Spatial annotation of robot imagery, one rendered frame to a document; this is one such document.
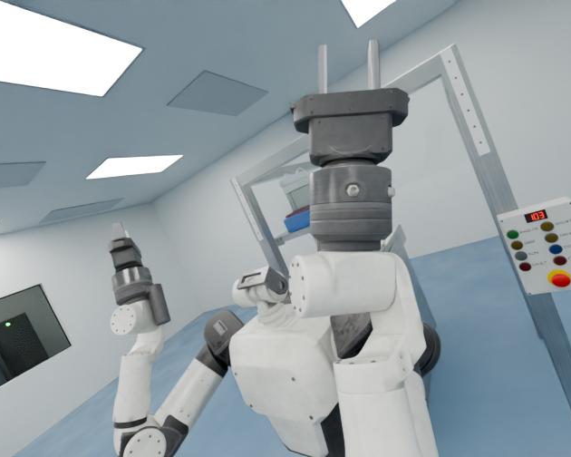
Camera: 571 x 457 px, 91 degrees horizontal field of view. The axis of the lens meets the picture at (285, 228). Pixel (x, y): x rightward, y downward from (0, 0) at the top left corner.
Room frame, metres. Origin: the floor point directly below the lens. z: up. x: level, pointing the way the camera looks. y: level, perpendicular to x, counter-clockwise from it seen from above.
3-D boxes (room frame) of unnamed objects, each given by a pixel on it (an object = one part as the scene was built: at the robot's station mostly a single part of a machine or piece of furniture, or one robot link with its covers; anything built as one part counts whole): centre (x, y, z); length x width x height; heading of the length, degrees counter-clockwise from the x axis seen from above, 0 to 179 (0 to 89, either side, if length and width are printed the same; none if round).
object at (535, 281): (0.81, -0.69, 1.08); 0.17 x 0.06 x 0.26; 55
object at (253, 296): (0.59, 0.11, 1.36); 0.10 x 0.07 x 0.09; 51
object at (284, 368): (0.64, 0.06, 1.16); 0.34 x 0.30 x 0.36; 51
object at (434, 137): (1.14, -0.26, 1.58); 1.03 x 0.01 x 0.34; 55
